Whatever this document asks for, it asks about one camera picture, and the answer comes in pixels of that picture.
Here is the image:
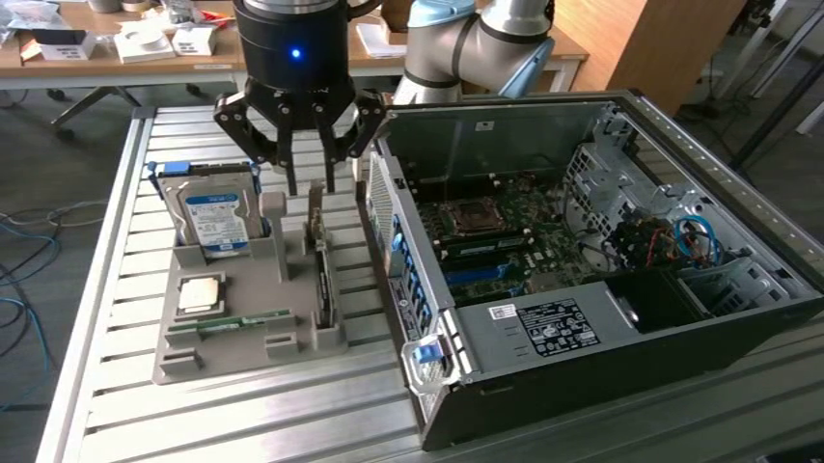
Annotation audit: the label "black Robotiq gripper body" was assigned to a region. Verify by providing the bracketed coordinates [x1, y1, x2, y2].
[232, 0, 357, 131]

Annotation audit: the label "Nvidia graphics card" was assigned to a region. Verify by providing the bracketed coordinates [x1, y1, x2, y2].
[302, 178, 342, 330]

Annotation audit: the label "red orange tool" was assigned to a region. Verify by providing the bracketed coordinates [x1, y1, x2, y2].
[196, 9, 236, 31]

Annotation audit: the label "white paper sheets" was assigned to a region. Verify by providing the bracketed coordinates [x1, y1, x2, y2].
[354, 22, 409, 60]

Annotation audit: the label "white box with label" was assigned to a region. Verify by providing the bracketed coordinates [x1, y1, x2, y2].
[170, 26, 219, 57]

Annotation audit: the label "hard disk in blue caddy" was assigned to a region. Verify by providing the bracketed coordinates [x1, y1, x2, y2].
[146, 161, 269, 257]

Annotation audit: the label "white box with tape roll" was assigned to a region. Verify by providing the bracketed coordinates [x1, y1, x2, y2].
[114, 19, 178, 65]

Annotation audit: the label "metal CPU socket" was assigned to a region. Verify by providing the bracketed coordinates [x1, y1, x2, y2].
[439, 200, 502, 232]

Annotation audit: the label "wooden desk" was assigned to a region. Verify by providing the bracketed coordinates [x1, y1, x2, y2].
[0, 0, 592, 141]

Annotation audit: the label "green RAM stick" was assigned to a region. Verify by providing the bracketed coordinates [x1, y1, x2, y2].
[443, 236, 528, 258]
[167, 308, 295, 334]

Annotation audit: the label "white box with black inside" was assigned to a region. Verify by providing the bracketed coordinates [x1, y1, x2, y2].
[29, 28, 98, 62]

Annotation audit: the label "grey plastic parts rack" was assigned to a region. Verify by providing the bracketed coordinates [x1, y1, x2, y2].
[151, 163, 353, 386]

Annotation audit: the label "silver CPU chip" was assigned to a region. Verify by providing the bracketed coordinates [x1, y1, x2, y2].
[176, 277, 227, 314]

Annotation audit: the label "green motherboard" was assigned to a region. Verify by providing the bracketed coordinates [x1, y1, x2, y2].
[411, 172, 624, 310]

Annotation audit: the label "blue expansion slot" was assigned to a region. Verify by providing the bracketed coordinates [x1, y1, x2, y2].
[446, 263, 512, 286]

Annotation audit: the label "clear plastic bag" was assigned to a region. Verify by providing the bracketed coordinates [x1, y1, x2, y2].
[0, 0, 63, 31]

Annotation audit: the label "wooden cabinet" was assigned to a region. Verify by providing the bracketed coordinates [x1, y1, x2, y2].
[552, 0, 752, 117]

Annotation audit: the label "blue plastic case latch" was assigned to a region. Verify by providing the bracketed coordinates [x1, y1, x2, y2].
[411, 340, 453, 371]

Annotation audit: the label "grey power supply unit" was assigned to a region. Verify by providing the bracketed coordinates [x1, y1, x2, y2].
[443, 282, 645, 385]

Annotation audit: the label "black plastic shroud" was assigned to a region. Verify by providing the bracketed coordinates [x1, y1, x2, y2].
[604, 268, 717, 335]

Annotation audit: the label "open black PC case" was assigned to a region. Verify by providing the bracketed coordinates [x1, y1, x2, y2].
[355, 88, 824, 452]

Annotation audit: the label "grey floor cable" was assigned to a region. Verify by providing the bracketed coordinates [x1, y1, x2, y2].
[0, 200, 111, 228]

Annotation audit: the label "red yellow black wire bundle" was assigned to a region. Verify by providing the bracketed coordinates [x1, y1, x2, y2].
[608, 217, 677, 269]

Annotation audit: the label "blue floor cable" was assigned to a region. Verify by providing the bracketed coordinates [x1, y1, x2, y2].
[0, 211, 63, 414]

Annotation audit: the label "blue SATA wire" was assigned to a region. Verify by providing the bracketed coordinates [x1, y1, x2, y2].
[672, 215, 727, 270]

